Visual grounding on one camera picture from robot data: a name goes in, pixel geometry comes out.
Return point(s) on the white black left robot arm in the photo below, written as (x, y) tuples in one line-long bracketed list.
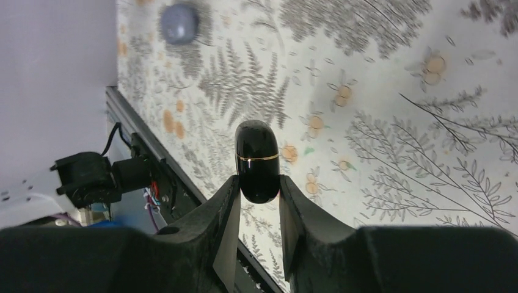
[(73, 182)]

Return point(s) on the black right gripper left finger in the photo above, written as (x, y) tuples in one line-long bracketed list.
[(196, 253)]

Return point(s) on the floral patterned table mat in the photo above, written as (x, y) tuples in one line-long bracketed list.
[(385, 112)]

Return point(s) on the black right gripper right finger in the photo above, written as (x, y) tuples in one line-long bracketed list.
[(322, 254)]

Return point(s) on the black round cap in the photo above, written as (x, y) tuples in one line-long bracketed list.
[(257, 161)]

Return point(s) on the purple earbud charging case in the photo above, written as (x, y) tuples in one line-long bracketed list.
[(179, 24)]

